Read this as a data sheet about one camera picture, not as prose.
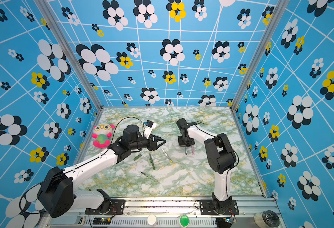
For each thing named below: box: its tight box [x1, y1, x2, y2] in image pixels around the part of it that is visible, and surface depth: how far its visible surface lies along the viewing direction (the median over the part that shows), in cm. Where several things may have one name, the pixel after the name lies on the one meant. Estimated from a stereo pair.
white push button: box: [147, 214, 157, 227], surface depth 65 cm
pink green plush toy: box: [92, 123, 116, 149], surface depth 98 cm
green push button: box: [179, 214, 190, 228], surface depth 63 cm
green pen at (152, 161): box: [148, 152, 156, 171], surface depth 91 cm
